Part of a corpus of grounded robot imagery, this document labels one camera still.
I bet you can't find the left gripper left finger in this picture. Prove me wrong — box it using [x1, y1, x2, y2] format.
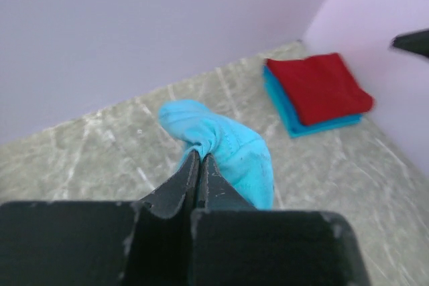
[1, 152, 200, 285]

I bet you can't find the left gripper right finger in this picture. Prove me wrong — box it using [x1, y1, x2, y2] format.
[189, 155, 371, 285]

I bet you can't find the light blue t-shirt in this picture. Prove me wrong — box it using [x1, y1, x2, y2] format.
[158, 100, 274, 210]

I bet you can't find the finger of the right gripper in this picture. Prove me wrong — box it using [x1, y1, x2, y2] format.
[389, 28, 429, 61]

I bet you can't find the folded red t-shirt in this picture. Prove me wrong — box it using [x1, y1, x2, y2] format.
[265, 53, 374, 126]

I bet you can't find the folded teal t-shirt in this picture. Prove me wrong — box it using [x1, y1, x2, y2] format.
[262, 66, 362, 138]

